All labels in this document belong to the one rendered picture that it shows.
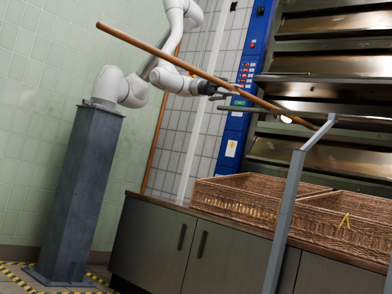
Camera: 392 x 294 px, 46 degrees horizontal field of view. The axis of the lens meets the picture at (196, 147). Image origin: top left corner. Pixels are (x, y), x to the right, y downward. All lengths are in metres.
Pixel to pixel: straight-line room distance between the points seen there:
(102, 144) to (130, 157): 0.70
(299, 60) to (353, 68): 0.37
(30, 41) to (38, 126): 0.51
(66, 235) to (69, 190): 0.25
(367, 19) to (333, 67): 0.31
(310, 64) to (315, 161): 0.59
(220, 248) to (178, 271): 0.29
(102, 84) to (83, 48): 0.45
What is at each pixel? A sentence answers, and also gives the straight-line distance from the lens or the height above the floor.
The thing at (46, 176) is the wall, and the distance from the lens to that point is 3.07.
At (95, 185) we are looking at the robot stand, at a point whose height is 0.57.
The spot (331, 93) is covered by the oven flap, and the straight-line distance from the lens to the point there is 2.71.
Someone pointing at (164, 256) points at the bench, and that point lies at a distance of 2.51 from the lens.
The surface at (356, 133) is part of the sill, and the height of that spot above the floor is 1.16.
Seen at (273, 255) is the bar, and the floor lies 0.50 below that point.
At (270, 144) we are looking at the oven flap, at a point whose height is 1.04.
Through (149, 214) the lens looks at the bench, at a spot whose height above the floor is 0.48.
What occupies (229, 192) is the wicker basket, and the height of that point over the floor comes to 0.71.
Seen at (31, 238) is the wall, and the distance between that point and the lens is 3.12.
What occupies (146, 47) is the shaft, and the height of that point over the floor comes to 1.18.
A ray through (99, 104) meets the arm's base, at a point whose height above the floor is 1.02.
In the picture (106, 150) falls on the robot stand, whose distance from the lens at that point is 2.74.
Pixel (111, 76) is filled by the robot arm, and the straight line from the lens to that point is 2.77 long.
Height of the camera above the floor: 0.71
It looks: 4 degrees up
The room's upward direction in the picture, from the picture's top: 13 degrees clockwise
